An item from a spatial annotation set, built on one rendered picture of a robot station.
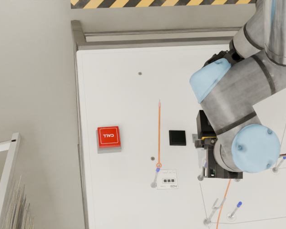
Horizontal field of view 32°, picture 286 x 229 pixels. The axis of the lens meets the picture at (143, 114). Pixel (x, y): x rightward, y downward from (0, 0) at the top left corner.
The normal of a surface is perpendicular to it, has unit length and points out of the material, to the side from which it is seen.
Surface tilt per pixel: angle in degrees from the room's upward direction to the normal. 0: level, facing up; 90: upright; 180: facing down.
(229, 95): 20
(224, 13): 0
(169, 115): 49
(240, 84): 27
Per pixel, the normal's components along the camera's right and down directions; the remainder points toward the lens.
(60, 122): 0.15, 0.30
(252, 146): 0.09, -0.11
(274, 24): -0.66, 0.73
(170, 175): 0.09, -0.51
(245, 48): -0.62, 0.48
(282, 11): -0.39, 0.86
